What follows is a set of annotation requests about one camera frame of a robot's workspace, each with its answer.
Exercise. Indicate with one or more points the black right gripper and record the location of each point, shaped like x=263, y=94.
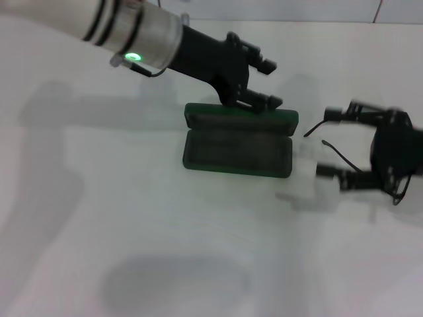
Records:
x=393, y=148

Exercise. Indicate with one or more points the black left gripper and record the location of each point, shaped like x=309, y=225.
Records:
x=211, y=56

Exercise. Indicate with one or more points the green glasses case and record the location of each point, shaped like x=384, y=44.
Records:
x=238, y=155

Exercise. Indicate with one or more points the black glasses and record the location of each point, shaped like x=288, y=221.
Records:
x=399, y=198

